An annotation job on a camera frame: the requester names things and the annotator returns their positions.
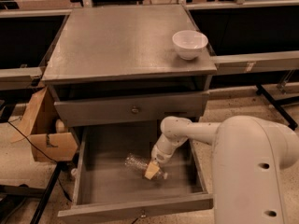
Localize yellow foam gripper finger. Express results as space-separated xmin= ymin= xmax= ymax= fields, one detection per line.
xmin=144 ymin=161 xmax=160 ymax=180

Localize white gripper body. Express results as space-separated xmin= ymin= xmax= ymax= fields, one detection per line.
xmin=151 ymin=133 xmax=187 ymax=165

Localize clear plastic water bottle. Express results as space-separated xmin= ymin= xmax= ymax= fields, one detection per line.
xmin=125 ymin=153 xmax=168 ymax=180

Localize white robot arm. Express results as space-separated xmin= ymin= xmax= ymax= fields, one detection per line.
xmin=145 ymin=116 xmax=299 ymax=224

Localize grey top drawer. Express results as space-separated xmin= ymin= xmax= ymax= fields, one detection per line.
xmin=54 ymin=91 xmax=209 ymax=127

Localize open grey middle drawer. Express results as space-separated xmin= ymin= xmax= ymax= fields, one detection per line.
xmin=58 ymin=121 xmax=213 ymax=224

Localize grey wooden drawer cabinet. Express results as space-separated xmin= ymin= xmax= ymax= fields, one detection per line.
xmin=41 ymin=4 xmax=219 ymax=142

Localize black metal stand leg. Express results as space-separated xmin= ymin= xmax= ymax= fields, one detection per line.
xmin=30 ymin=162 xmax=63 ymax=224

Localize white ceramic bowl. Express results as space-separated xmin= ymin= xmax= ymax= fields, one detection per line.
xmin=172 ymin=30 xmax=208 ymax=60

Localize brown cardboard box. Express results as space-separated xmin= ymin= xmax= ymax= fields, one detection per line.
xmin=10 ymin=88 xmax=78 ymax=162

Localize grey right barrier rail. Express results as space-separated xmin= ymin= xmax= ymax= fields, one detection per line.
xmin=211 ymin=50 xmax=299 ymax=76

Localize grey barrier rail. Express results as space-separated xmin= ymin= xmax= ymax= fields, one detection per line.
xmin=0 ymin=67 xmax=44 ymax=91
xmin=211 ymin=50 xmax=299 ymax=76

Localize black cable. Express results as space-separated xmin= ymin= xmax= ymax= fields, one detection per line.
xmin=7 ymin=120 xmax=73 ymax=203

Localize grey left barrier rail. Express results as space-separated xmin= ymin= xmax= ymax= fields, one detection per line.
xmin=0 ymin=67 xmax=44 ymax=91

